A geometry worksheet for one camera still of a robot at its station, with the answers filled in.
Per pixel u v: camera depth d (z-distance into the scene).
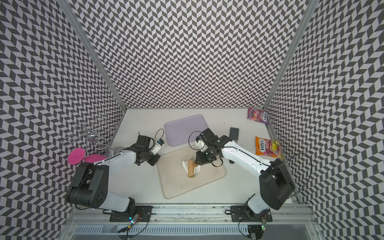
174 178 0.85
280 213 0.75
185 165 0.87
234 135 1.05
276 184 0.42
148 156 0.79
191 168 0.85
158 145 0.85
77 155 0.64
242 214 0.67
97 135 0.72
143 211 0.73
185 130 1.07
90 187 0.43
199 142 0.76
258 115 1.09
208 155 0.69
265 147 0.94
